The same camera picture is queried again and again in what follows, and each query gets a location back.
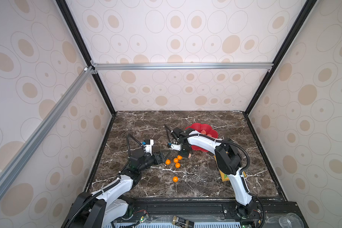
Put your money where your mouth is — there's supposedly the diagonal aluminium frame bar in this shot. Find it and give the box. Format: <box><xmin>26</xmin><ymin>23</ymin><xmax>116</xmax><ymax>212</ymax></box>
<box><xmin>0</xmin><ymin>66</ymin><xmax>95</xmax><ymax>201</ymax></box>

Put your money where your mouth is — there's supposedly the yellow snack bag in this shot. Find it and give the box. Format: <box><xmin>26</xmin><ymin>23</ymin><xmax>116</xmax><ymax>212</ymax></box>
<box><xmin>218</xmin><ymin>169</ymin><xmax>247</xmax><ymax>182</ymax></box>

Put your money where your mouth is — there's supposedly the clear plastic cup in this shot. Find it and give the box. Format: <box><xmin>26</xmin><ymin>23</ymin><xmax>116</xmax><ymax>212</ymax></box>
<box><xmin>278</xmin><ymin>213</ymin><xmax>304</xmax><ymax>228</ymax></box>

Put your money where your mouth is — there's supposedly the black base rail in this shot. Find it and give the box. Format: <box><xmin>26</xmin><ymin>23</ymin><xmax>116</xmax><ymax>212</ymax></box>
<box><xmin>63</xmin><ymin>199</ymin><xmax>308</xmax><ymax>228</ymax></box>

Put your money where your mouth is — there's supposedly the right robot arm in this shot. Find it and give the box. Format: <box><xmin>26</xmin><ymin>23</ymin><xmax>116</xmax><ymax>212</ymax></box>
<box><xmin>164</xmin><ymin>123</ymin><xmax>266</xmax><ymax>219</ymax></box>

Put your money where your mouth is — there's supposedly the horizontal aluminium frame bar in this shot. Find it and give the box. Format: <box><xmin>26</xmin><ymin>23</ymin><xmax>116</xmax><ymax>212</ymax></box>
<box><xmin>93</xmin><ymin>62</ymin><xmax>274</xmax><ymax>71</ymax></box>

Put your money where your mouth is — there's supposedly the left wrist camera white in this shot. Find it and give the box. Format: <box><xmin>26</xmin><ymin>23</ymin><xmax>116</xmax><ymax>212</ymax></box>
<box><xmin>142</xmin><ymin>139</ymin><xmax>154</xmax><ymax>155</ymax></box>

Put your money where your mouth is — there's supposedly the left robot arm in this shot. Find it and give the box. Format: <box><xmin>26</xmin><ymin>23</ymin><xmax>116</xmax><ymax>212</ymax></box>
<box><xmin>61</xmin><ymin>134</ymin><xmax>166</xmax><ymax>228</ymax></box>

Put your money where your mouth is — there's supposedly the red flower-shaped fruit bowl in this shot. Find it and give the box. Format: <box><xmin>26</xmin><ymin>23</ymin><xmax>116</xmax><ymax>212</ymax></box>
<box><xmin>185</xmin><ymin>123</ymin><xmax>220</xmax><ymax>154</ymax></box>

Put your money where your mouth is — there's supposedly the dark glass bottle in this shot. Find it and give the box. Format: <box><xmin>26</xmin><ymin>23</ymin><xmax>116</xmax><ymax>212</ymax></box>
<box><xmin>172</xmin><ymin>216</ymin><xmax>194</xmax><ymax>228</ymax></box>

